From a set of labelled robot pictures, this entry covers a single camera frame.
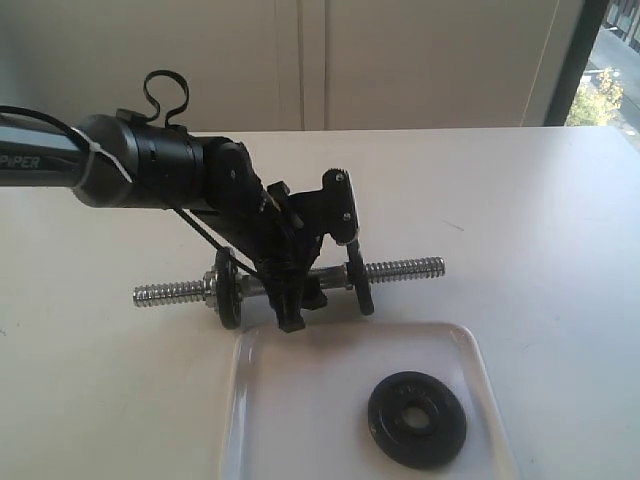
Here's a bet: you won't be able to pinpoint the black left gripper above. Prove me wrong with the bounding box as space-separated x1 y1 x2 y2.
192 199 328 333

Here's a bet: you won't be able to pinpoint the chrome threaded dumbbell bar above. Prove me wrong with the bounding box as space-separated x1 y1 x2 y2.
132 257 446 307

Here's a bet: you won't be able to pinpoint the black weight plate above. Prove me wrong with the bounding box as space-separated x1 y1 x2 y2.
346 240 375 316
367 371 467 470
213 247 241 330

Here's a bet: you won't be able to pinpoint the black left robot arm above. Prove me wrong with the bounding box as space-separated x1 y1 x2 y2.
1 105 329 332

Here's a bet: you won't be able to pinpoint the chrome collar nut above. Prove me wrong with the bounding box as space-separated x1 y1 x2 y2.
202 269 217 309

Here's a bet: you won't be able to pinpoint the white rectangular tray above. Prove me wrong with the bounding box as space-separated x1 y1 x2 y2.
219 322 520 479

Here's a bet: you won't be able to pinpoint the white cabinet doors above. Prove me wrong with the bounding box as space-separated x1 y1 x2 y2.
1 1 582 131

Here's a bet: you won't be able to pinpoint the white zip tie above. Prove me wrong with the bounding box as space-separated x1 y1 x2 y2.
71 127 133 186

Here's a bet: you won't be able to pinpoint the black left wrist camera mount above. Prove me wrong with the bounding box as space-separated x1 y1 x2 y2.
267 168 359 245

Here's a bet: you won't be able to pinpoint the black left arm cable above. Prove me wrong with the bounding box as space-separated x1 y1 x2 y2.
0 71 311 281

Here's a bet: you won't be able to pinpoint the black window frame post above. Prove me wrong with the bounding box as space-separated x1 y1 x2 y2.
543 0 609 127

